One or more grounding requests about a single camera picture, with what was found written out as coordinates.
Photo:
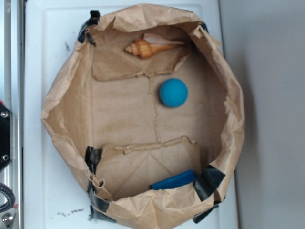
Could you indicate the blue rectangular block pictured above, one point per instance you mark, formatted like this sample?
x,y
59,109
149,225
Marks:
x,y
176,181

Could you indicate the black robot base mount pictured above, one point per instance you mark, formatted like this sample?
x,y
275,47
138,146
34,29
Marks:
x,y
5,136

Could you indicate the orange spiral seashell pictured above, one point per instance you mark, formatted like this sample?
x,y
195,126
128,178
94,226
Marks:
x,y
151,44

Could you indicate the blue foam golf ball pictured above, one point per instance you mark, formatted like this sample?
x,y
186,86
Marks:
x,y
173,93

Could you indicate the aluminium frame rail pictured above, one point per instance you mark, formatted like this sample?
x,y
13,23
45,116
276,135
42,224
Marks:
x,y
14,79

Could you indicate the white plastic tray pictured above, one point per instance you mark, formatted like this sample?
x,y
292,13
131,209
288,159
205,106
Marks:
x,y
52,197

